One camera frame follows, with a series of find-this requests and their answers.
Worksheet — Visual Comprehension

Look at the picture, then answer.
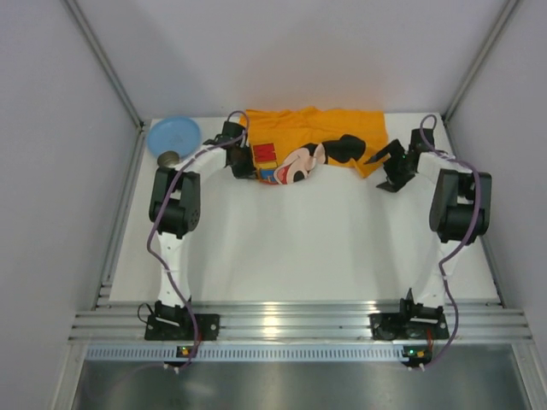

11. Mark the orange Mickey Mouse placemat cloth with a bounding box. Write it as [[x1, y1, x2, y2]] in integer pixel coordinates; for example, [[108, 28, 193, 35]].
[[239, 107, 388, 185]]

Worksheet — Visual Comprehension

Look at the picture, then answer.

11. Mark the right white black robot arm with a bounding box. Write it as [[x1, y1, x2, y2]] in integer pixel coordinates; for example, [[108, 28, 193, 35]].
[[367, 126, 491, 308]]

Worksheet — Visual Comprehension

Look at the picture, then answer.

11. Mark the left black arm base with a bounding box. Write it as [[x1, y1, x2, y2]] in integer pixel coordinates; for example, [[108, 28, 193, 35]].
[[144, 301, 221, 342]]

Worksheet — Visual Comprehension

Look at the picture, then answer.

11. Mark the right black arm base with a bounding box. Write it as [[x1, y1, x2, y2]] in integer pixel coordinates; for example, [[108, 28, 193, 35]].
[[369, 289, 450, 342]]

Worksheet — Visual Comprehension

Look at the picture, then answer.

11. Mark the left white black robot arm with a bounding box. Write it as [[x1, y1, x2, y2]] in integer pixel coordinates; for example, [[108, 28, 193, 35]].
[[146, 119, 256, 308]]

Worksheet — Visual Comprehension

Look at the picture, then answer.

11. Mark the blue plastic plate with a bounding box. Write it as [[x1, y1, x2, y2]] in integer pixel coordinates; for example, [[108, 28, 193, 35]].
[[146, 116, 202, 158]]

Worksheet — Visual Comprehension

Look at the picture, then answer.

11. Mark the cream metal cup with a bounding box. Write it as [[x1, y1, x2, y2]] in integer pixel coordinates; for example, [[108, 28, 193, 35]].
[[156, 150, 180, 168]]

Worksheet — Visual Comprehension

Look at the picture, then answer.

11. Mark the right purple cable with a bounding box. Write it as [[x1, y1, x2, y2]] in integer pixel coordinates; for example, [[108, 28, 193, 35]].
[[419, 114, 483, 371]]

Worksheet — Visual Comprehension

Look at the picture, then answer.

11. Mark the purple cable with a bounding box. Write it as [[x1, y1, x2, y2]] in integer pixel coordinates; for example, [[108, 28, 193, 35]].
[[136, 110, 250, 371], [419, 114, 483, 371]]

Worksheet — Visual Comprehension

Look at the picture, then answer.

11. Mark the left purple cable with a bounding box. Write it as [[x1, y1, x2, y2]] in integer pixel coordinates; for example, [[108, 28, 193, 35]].
[[136, 110, 250, 371]]

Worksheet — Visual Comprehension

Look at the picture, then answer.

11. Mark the left vertical aluminium frame post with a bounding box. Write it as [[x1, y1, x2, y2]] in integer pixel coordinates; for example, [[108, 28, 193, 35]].
[[59, 0, 144, 129]]

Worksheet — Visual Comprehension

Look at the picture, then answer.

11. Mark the vertical aluminium frame post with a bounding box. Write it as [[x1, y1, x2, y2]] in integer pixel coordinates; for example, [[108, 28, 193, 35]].
[[442, 0, 522, 125], [59, 0, 144, 129]]

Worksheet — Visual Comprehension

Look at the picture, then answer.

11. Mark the right vertical aluminium frame post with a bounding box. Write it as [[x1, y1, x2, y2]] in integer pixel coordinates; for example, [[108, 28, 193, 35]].
[[442, 0, 522, 125]]

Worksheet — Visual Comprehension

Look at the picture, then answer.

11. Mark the slotted white cable duct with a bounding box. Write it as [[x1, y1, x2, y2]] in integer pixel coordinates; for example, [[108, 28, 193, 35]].
[[85, 344, 431, 362]]

